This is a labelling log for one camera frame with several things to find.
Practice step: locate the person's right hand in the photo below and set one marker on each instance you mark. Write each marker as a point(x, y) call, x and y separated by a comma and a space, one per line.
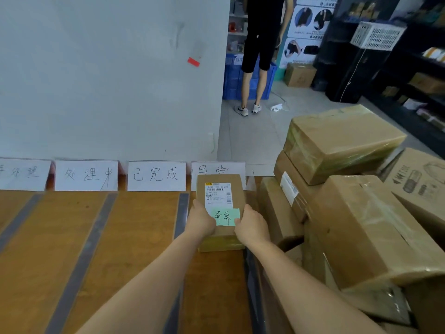
point(253, 228)

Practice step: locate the person's left hand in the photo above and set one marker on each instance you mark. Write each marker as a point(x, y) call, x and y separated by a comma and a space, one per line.
point(199, 222)

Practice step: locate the person's left thumb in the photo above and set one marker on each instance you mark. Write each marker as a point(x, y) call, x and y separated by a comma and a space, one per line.
point(210, 219)

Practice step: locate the person's right thumb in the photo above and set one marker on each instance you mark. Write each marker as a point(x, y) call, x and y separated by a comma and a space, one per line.
point(240, 222)

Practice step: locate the small taped cardboard parcel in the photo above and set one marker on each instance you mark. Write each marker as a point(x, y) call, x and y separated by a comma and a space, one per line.
point(220, 196)

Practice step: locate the person's left forearm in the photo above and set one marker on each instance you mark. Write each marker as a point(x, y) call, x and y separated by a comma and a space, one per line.
point(149, 288)

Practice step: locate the person's right forearm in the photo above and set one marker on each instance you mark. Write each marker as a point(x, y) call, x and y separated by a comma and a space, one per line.
point(306, 292)

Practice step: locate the green sticky note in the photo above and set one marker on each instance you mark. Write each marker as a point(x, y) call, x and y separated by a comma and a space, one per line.
point(224, 216)

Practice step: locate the white shipping label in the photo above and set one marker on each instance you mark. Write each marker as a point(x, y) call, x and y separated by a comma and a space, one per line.
point(218, 194)

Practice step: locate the grey tape strip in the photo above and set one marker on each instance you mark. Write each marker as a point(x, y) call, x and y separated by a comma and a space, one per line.
point(81, 264)
point(19, 219)
point(181, 213)

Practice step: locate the plain brown cardboard box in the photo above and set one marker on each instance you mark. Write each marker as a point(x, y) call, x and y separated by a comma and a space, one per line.
point(278, 215)

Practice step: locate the white handwritten sign card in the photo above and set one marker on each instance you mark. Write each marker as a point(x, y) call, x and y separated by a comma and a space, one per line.
point(22, 174)
point(86, 175)
point(217, 168)
point(156, 175)

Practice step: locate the cardboard box with white label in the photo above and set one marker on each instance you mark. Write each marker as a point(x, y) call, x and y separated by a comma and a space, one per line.
point(295, 191)

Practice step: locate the white paper scrap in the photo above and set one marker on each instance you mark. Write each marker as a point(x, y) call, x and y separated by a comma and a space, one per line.
point(277, 107)

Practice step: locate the large taped cardboard box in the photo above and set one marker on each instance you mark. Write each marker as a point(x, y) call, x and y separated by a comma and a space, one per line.
point(365, 233)

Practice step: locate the wrapped cardboard box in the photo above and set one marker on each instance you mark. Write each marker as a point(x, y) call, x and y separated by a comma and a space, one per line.
point(342, 142)

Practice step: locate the blue plastic crates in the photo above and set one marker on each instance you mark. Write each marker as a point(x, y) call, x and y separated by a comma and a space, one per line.
point(231, 79)

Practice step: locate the cardboard box with tape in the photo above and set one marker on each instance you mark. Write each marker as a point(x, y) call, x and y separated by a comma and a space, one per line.
point(299, 75)

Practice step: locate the red tape piece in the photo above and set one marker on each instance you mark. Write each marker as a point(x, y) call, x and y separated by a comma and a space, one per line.
point(193, 61)

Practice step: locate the clear-wrapped crumpled parcel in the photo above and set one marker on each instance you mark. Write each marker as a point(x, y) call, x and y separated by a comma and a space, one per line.
point(380, 304)

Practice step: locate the product picture poster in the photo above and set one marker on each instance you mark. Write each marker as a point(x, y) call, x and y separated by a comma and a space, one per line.
point(300, 52)
point(311, 21)

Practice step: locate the printed cardboard box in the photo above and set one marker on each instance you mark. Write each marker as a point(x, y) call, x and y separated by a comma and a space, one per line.
point(420, 184)

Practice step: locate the white storage shelf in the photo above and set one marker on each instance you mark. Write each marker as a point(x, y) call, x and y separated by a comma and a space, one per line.
point(237, 24)

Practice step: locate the black shelving unit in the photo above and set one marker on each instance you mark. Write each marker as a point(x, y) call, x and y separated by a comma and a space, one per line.
point(393, 79)

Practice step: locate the white plastic basket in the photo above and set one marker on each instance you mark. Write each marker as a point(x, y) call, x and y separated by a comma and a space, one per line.
point(377, 36)

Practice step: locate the flat brown carton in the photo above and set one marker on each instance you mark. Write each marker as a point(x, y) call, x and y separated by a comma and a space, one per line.
point(427, 83)

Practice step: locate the yellow packets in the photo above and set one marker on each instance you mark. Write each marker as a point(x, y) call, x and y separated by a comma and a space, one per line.
point(434, 53)

